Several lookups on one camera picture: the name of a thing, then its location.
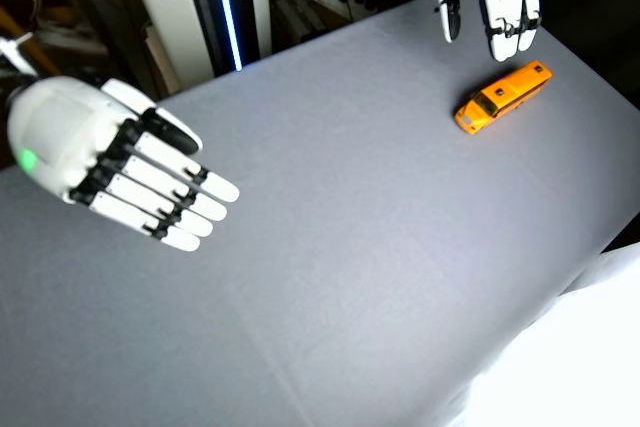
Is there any grey device box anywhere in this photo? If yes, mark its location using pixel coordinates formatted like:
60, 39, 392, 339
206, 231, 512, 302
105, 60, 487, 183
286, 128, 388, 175
273, 0, 351, 43

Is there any grey table cloth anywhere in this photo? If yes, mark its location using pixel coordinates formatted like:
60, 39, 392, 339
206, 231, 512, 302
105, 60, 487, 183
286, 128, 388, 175
0, 0, 640, 427

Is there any white pillar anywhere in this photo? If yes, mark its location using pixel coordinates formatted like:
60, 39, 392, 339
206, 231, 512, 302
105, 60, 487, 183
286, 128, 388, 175
119, 0, 216, 96

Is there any brown wooden board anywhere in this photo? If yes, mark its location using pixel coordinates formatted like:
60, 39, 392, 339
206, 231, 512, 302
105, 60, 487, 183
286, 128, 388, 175
0, 6, 64, 79

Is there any blue light strip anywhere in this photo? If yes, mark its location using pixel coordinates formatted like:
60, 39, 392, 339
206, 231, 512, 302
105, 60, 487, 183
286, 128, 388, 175
210, 0, 245, 72

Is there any yellow toy bus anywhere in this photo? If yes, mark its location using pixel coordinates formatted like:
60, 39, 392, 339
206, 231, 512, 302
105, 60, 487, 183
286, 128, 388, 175
453, 59, 554, 136

